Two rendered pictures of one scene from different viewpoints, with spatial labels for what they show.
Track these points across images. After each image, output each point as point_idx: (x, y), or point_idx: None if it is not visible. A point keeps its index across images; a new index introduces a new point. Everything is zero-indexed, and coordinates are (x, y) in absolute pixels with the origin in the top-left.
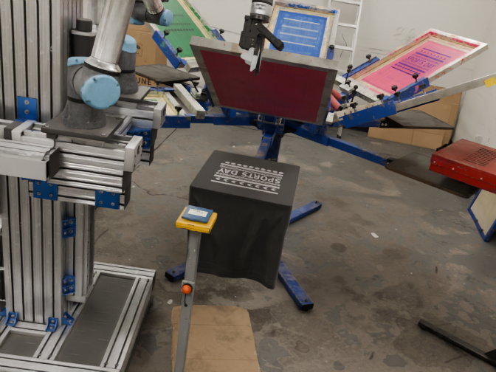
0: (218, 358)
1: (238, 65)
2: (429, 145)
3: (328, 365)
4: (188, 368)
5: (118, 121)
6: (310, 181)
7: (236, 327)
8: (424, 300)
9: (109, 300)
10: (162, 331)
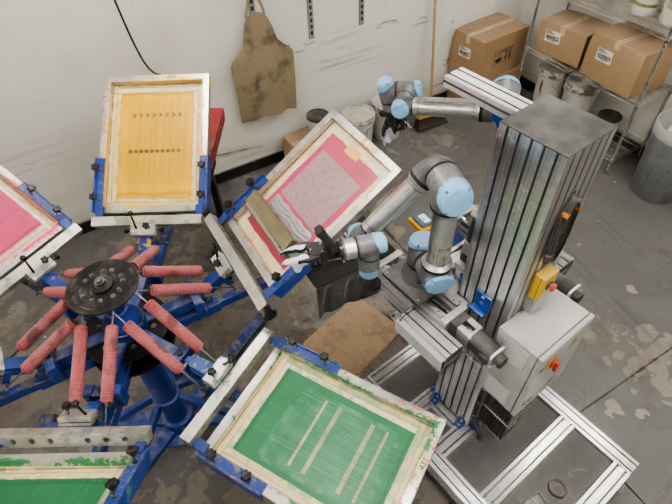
0: (362, 324)
1: (360, 172)
2: None
3: (305, 281)
4: (386, 329)
5: (469, 217)
6: None
7: (326, 336)
8: None
9: (414, 377)
10: (373, 370)
